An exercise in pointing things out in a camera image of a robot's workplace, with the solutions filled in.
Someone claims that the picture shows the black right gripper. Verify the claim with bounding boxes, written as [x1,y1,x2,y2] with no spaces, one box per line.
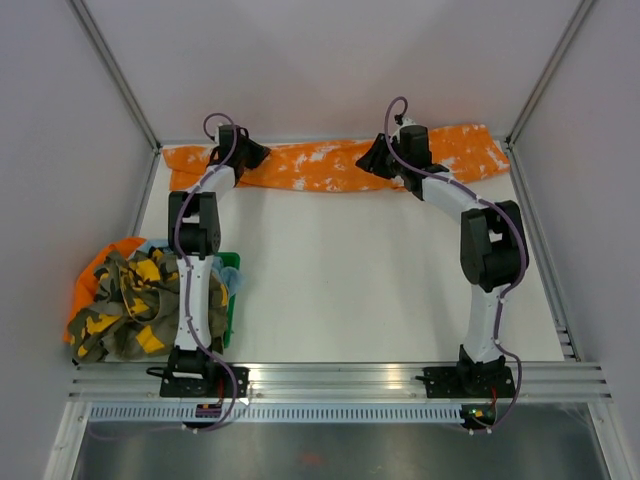
[357,132,409,179]

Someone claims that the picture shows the orange white tie-dye trousers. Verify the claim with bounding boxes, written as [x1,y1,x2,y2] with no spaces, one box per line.
[162,124,510,193]

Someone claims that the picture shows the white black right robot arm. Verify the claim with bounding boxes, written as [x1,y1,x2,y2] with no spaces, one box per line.
[356,114,529,396]

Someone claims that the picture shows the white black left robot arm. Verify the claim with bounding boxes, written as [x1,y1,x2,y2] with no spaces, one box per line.
[167,124,270,397]

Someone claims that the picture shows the camouflage trousers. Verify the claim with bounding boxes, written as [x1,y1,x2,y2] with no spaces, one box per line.
[68,248,231,362]

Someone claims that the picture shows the green plastic bin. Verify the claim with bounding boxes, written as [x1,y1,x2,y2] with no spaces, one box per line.
[208,270,242,354]

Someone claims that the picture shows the orange garment in pile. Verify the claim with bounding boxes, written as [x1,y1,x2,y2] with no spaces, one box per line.
[64,237,144,357]

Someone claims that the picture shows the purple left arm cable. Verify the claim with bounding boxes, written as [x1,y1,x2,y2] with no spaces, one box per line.
[89,112,240,441]

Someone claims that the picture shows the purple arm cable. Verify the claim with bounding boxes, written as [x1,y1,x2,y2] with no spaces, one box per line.
[383,96,529,435]
[89,112,240,441]

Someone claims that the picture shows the left aluminium frame post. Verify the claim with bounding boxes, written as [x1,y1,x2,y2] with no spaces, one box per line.
[67,0,161,152]

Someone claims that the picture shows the aluminium frame post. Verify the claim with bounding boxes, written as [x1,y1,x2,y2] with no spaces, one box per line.
[67,0,161,152]
[504,0,598,150]

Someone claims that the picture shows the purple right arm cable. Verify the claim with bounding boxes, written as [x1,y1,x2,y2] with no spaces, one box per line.
[383,96,529,435]

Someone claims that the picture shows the right aluminium frame post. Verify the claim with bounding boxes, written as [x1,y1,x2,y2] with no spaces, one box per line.
[504,0,598,150]

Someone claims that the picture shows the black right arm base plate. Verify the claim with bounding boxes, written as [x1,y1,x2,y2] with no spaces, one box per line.
[415,366,515,399]

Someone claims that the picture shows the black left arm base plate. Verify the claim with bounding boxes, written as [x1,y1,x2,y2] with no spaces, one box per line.
[159,365,250,399]

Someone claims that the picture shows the aluminium mounting rail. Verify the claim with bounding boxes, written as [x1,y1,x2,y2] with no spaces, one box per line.
[66,362,613,404]

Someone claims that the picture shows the white slotted cable duct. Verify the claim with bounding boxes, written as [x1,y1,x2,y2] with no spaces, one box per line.
[90,403,462,424]

